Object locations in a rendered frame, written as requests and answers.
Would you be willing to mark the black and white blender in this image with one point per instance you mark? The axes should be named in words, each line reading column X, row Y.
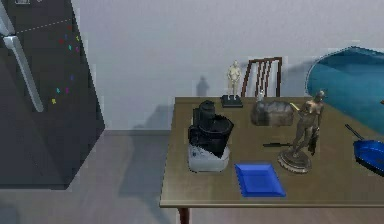
column 210, row 140

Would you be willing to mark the cream figure statue black base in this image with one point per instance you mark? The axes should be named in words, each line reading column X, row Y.
column 233, row 81

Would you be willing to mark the small white bottle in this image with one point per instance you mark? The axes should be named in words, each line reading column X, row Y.
column 260, row 95

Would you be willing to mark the grey brown lumpy bag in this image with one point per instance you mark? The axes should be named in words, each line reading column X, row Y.
column 271, row 114

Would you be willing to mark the brown wooden chair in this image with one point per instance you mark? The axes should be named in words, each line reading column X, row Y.
column 263, row 75

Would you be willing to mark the black knife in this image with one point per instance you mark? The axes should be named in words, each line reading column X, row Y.
column 276, row 145

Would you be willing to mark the brown wooden table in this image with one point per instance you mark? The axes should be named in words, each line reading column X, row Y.
column 253, row 180

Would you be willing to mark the blue square plate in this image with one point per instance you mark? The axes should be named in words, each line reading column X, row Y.
column 259, row 180

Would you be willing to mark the bronze figure statue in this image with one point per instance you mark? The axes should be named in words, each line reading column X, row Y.
column 305, row 133

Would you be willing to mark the black fridge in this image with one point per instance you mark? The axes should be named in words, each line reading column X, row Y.
column 50, row 116

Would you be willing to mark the large blue round bowl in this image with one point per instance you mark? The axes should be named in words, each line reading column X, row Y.
column 353, row 83

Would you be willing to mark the blue frying pan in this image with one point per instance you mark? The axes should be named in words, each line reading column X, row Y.
column 370, row 153

